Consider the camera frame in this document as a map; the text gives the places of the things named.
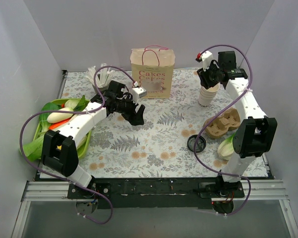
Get stack of white paper cups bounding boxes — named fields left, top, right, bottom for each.
left=198, top=83, right=220, bottom=107

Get black plastic cup lid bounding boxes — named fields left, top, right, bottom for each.
left=187, top=134, right=207, bottom=153

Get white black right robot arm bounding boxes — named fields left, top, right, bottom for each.
left=196, top=51, right=277, bottom=198

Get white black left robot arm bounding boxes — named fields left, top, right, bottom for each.
left=41, top=95, right=145, bottom=198

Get floral patterned table mat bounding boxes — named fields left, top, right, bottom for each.
left=39, top=69, right=269, bottom=179

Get grey straw holder cup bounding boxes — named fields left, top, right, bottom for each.
left=92, top=81, right=111, bottom=94

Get brown cardboard cup carrier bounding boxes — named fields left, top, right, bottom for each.
left=205, top=108, right=240, bottom=139

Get kraft paper cakes bag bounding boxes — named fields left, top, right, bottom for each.
left=130, top=45, right=175, bottom=99

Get green plastic tray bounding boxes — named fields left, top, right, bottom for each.
left=33, top=95, right=91, bottom=159

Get white radish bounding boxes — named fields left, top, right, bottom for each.
left=47, top=107, right=74, bottom=124

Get orange carrot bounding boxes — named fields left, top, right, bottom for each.
left=49, top=118, right=70, bottom=130

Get green white cabbage on table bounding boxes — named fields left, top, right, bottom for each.
left=217, top=134, right=235, bottom=161

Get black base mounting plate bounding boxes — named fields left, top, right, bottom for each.
left=67, top=178, right=245, bottom=209

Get long green napa cabbage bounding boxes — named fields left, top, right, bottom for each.
left=23, top=136, right=44, bottom=162

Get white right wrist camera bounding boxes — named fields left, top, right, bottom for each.
left=196, top=51, right=214, bottom=71

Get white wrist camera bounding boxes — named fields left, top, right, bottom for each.
left=196, top=51, right=214, bottom=71
left=131, top=81, right=147, bottom=104

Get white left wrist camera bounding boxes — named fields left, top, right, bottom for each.
left=131, top=81, right=147, bottom=104

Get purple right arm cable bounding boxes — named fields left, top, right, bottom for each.
left=192, top=44, right=253, bottom=216

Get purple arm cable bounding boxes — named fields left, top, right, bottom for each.
left=19, top=65, right=140, bottom=225
left=192, top=44, right=253, bottom=216

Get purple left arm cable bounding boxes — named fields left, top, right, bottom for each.
left=19, top=65, right=140, bottom=225

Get aluminium frame rail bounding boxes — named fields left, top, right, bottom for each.
left=22, top=179, right=289, bottom=201

